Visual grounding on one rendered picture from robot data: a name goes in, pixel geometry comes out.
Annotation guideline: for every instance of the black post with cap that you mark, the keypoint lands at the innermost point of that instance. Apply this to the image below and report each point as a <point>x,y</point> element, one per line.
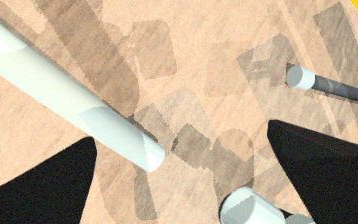
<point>286,214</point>

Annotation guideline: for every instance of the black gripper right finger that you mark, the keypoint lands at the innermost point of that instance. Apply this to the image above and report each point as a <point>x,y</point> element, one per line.
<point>323,170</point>

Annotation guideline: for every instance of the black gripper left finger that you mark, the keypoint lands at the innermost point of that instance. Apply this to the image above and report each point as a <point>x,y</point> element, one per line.
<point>54,191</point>

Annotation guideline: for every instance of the grey rod with white end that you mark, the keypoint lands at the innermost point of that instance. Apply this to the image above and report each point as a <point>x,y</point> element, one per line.
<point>303,78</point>

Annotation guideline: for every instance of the pale grey cup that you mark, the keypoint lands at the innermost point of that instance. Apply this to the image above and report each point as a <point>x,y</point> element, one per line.
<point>245,206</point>

